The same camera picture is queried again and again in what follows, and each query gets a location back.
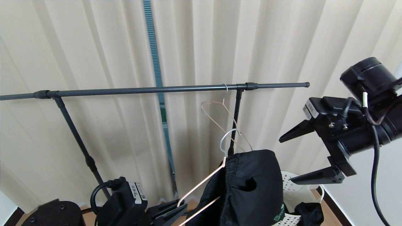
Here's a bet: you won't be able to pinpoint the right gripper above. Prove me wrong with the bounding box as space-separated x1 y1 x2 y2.
279 118 402 185

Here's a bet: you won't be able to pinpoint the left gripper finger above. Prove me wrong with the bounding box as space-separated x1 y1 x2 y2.
148 201 186 218
154 205 188 226

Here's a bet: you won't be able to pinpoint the pink clothes hanger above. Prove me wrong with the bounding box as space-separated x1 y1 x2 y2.
177 128 243 226
201 84 253 153

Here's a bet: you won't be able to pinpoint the black shorts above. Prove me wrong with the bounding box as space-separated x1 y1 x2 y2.
185 150 286 226

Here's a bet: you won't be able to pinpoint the white laundry basket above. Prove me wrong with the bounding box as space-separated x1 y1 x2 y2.
273 171 324 226

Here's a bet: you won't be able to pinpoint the black clothes rack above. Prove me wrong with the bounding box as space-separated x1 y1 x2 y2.
0 82 310 201

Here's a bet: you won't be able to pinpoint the black garment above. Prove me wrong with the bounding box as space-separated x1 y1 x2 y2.
294 202 324 226

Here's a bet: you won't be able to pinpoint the beige curtain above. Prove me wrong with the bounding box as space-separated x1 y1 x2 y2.
0 0 402 214

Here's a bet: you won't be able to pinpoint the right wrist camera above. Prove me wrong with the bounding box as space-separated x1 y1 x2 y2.
302 96 365 132

